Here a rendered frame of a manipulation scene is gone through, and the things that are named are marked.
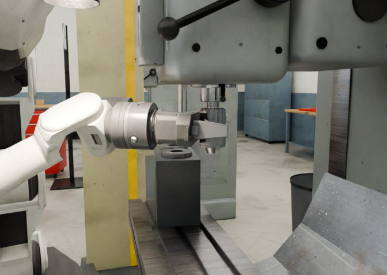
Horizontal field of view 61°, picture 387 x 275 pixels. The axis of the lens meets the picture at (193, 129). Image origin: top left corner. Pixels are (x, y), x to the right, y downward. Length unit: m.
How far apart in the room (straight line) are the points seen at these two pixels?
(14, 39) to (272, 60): 0.58
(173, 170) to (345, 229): 0.43
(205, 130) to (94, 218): 1.94
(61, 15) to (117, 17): 7.50
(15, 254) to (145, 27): 0.97
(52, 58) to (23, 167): 9.07
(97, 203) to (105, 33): 1.14
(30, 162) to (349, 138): 0.68
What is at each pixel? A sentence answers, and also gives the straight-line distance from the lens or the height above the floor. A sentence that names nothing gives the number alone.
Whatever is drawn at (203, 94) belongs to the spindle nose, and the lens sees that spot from 0.57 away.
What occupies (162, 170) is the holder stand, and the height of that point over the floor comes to 1.09.
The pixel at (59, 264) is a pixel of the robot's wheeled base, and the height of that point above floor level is 0.57.
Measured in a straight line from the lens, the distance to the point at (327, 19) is 0.56.
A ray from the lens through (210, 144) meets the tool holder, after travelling 0.58.
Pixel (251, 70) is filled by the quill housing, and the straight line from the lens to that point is 0.51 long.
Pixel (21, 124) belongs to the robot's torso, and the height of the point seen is 1.20.
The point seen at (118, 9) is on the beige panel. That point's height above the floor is 1.81.
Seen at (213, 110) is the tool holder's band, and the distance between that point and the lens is 0.57.
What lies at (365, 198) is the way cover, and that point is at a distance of 0.82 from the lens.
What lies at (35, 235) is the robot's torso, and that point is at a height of 0.73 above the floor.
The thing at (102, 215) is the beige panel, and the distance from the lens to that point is 2.44.
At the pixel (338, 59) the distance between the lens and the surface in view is 0.57.
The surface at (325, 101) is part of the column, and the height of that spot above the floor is 1.27.
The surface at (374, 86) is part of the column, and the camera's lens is 0.81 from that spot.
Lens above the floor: 1.30
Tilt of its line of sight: 7 degrees down
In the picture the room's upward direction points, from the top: straight up
